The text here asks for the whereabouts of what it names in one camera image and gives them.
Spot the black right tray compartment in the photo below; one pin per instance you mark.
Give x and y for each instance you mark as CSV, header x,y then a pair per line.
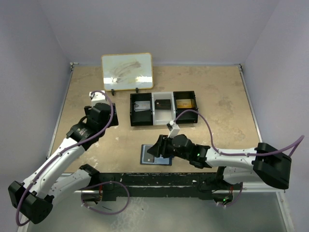
x,y
189,117

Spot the whiteboard with wooden frame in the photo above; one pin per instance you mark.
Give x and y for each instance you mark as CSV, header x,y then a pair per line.
x,y
127,71

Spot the gold card in tray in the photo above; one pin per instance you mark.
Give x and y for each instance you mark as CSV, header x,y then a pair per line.
x,y
185,103

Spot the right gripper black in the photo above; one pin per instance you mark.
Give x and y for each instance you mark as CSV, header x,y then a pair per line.
x,y
161,145

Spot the white middle tray compartment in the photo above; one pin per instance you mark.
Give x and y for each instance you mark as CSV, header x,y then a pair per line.
x,y
163,116

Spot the dark credit card with chip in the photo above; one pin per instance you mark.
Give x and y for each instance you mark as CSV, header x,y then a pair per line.
x,y
146,156

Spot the black tray compartment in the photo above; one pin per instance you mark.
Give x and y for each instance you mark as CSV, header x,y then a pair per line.
x,y
143,118
189,117

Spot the black card case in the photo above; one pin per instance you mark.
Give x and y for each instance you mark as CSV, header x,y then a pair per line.
x,y
162,104

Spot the blue leather card holder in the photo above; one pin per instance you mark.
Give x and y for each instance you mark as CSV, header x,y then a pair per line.
x,y
158,161

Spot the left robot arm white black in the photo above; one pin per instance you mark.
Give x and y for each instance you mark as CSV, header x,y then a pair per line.
x,y
35,196

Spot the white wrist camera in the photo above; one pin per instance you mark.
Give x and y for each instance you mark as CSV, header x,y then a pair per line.
x,y
173,129
97,97

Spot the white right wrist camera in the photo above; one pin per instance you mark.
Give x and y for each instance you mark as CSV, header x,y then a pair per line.
x,y
173,129

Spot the black left tray compartment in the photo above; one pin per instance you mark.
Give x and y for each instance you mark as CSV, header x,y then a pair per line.
x,y
143,118

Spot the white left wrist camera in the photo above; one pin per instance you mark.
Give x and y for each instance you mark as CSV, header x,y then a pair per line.
x,y
97,97

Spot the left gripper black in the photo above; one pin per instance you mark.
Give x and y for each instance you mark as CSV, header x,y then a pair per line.
x,y
114,121

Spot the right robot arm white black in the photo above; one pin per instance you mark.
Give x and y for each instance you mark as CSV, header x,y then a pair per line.
x,y
263,163

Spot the white card in tray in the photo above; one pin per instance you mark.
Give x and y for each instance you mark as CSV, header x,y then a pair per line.
x,y
139,106

